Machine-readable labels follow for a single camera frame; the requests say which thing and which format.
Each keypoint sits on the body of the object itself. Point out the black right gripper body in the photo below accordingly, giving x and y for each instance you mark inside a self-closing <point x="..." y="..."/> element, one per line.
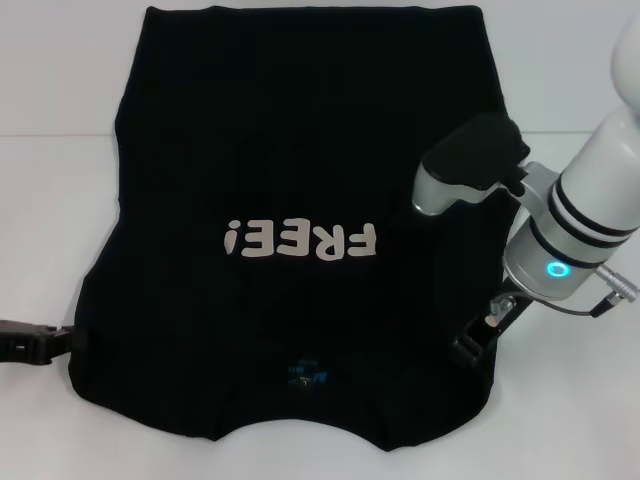
<point x="507" y="310"/>

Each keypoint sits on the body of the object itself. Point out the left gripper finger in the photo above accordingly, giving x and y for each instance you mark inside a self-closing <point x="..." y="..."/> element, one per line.
<point x="61" y="341"/>

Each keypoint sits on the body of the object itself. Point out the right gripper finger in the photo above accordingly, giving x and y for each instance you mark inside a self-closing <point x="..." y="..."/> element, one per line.
<point x="475" y="347"/>

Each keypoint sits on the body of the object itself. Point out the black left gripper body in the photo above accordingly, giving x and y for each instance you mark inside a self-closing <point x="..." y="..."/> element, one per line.
<point x="25" y="345"/>

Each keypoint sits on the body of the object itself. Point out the black shirt with FREE print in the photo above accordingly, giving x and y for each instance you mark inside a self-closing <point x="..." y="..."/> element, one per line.
<point x="300" y="125"/>

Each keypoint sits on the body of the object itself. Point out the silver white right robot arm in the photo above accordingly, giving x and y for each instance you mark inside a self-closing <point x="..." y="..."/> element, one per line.
<point x="590" y="190"/>

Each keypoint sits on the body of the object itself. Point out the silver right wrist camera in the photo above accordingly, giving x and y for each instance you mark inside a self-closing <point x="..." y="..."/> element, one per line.
<point x="465" y="160"/>

